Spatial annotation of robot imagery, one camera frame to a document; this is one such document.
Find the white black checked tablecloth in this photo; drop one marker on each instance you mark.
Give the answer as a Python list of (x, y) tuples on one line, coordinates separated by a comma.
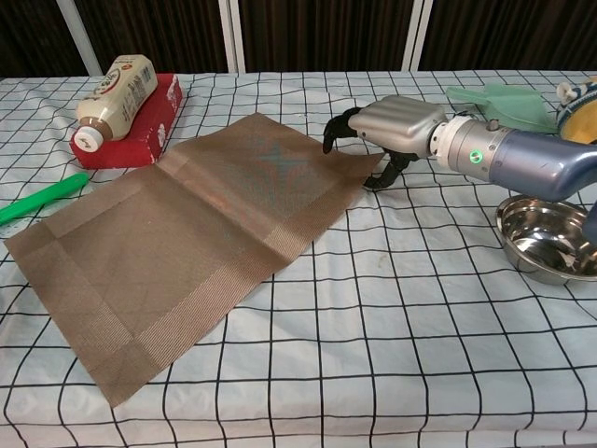
[(373, 364)]

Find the white slanted frame post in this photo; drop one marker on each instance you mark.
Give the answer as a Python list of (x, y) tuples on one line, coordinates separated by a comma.
[(79, 37)]

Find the beige sauce bottle white cap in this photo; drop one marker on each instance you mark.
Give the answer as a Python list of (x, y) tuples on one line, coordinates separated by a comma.
[(121, 98)]

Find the brown woven placemat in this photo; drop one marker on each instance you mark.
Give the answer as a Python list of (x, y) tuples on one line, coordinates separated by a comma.
[(186, 233)]

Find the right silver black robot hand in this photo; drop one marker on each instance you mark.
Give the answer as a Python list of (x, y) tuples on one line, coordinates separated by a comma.
[(401, 126)]

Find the red box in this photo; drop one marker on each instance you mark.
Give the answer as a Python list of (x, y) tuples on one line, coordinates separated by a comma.
[(140, 144)]

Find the yellow plush toy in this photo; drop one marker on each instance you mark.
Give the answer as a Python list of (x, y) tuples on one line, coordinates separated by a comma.
[(583, 123)]

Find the green stick red hand toy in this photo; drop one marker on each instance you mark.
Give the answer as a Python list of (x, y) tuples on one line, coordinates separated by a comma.
[(42, 196)]

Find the metal bowl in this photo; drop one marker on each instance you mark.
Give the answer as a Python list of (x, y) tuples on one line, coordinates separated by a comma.
[(541, 242)]

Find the green plastic dustpan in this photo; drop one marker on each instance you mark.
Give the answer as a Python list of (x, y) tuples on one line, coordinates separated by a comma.
[(517, 109)]

